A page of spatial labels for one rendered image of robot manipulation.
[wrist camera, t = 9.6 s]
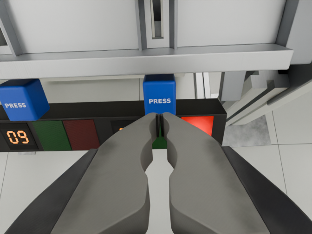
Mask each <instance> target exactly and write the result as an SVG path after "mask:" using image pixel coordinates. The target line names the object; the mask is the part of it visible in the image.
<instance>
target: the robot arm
mask: <svg viewBox="0 0 312 234"><path fill-rule="evenodd" d="M160 125H161V136H162V137H164V139H165V140H166V141H167V160H168V162H169V163H170V165H171V166H172V167H173V169H174V170H173V172H172V173H171V174H170V176H169V211H170V223H171V229H172V231H173V233H174V234H312V221H311V219H310V218H309V217H308V216H307V215H306V214H305V213H304V212H303V211H302V210H301V209H300V207H299V206H298V205H297V204H296V203H295V202H294V201H292V200H291V199H290V198H289V197H288V196H287V195H286V194H285V193H284V192H283V191H282V190H280V189H279V188H278V187H277V186H276V185H274V184H273V183H272V182H271V181H270V180H269V179H267V178H266V177H265V176H264V175H263V174H261V173H260V172H259V171H258V170H257V169H256V168H255V167H254V166H252V165H251V164H250V163H249V162H248V161H246V160H245V159H244V158H243V157H242V156H240V155H239V154H238V153H237V152H236V151H235V150H233V149H232V148H231V147H230V146H222V145H221V144H220V143H218V142H217V141H216V140H215V139H214V138H212V137H211V136H210V135H209V134H207V133H206V132H204V131H203V130H201V129H199V128H198V127H196V126H194V125H192V124H190V123H188V122H186V121H185V120H183V119H181V118H179V117H177V116H175V115H173V114H171V113H169V112H164V113H162V114H158V113H155V112H152V113H149V114H147V115H145V116H144V117H142V118H140V119H138V120H136V121H135V122H133V123H131V124H129V125H128V126H126V127H124V128H123V129H121V130H120V131H118V132H117V133H115V134H114V135H112V136H111V137H110V138H109V139H107V140H106V141H105V142H104V143H103V144H102V145H101V146H100V147H99V148H98V149H90V150H89V151H87V152H86V153H85V154H84V155H83V156H82V157H81V158H80V159H78V160H77V161H76V162H75V163H74V164H73V165H72V166H71V167H70V168H69V169H68V170H66V171H65V172H64V173H63V174H62V175H61V176H60V177H59V178H57V179H56V180H55V181H54V182H53V183H52V184H51V185H50V186H48V187H47V188H46V189H45V190H44V191H43V192H42V193H41V194H39V195H38V196H37V197H36V198H35V199H34V200H33V201H32V202H31V203H30V204H29V205H28V206H27V207H26V208H25V210H24V211H23V212H22V213H21V214H20V215H19V216H18V217H17V218H16V220H15V221H14V222H13V223H12V224H11V226H10V227H9V228H8V229H7V231H6V232H5V233H4V234H146V232H147V230H148V227H149V217H150V194H149V184H148V177H147V175H146V173H145V171H146V169H147V168H148V166H149V165H150V164H151V163H152V161H153V152H152V144H153V142H154V141H155V140H156V138H157V137H159V131H160Z"/></svg>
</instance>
